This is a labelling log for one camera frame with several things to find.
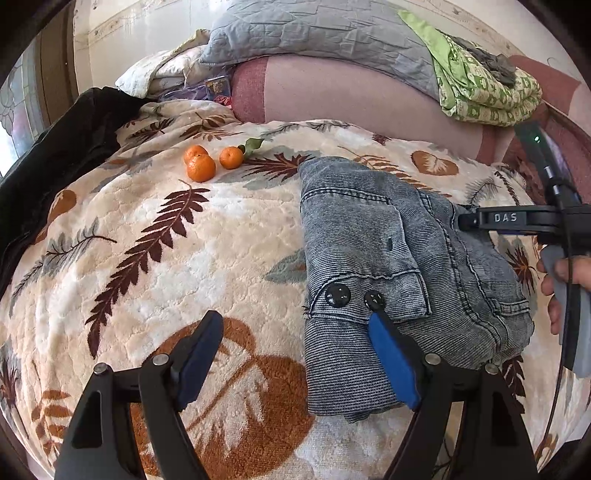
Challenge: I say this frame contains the orange tangerine with leaf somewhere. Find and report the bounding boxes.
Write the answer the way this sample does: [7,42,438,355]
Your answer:
[218,138,263,170]

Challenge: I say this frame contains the white crumpled cloth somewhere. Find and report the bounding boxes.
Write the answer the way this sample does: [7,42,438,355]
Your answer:
[114,29,212,98]

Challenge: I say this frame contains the grey quilted blanket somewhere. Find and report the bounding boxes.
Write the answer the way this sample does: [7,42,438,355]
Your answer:
[200,0,439,100]

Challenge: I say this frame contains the cream leaf-pattern blanket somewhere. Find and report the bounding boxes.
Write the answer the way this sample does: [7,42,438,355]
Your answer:
[1,101,530,479]

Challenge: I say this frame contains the orange tangerine rear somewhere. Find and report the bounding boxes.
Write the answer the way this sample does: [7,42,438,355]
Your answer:
[183,145,208,164]

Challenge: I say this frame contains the orange tangerine front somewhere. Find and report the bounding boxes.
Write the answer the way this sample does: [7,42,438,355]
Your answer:
[185,154,216,183]

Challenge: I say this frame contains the green patterned folded blanket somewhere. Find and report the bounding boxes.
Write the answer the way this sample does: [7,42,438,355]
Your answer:
[399,10,543,127]

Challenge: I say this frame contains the grey denim pants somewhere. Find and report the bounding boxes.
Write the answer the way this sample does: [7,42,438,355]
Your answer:
[298,157,534,422]

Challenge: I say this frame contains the window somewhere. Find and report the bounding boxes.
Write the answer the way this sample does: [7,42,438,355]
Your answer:
[0,40,46,178]

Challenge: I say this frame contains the dark grey cloth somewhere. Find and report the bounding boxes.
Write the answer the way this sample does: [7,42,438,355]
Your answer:
[452,36,516,88]

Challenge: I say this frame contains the black garment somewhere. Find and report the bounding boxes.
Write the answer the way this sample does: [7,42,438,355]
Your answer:
[0,87,148,290]

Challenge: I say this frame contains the person right hand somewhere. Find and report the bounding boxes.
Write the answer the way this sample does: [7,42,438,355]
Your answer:
[536,255,591,337]

